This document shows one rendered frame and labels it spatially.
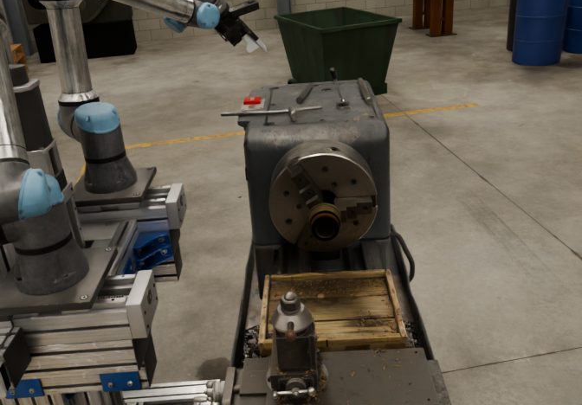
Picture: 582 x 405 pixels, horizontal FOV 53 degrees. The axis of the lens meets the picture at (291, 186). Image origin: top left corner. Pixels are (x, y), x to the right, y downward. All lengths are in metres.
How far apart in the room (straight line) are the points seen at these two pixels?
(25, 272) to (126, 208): 0.51
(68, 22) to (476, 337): 2.19
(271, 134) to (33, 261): 0.81
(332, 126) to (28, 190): 1.05
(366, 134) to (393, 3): 10.48
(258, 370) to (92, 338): 0.37
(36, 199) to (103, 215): 0.81
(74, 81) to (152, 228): 0.48
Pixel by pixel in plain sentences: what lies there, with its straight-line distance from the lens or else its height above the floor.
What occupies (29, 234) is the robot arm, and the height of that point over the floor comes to 1.29.
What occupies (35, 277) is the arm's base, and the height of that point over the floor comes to 1.20.
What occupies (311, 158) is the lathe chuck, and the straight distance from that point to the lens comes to 1.61.
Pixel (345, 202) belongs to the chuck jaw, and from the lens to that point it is 1.63.
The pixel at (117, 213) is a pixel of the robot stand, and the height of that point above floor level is 1.09.
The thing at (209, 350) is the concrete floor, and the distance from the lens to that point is 2.89.
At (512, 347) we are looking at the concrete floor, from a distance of 2.91.
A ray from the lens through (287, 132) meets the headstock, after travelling 1.77.
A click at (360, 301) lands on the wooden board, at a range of 1.60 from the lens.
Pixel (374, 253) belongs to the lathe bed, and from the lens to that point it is 1.84.
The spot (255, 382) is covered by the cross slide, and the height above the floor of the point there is 0.97.
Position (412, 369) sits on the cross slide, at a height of 0.97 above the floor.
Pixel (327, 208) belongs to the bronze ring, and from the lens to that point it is 1.55.
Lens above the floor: 1.82
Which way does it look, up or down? 24 degrees down
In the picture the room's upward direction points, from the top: 4 degrees counter-clockwise
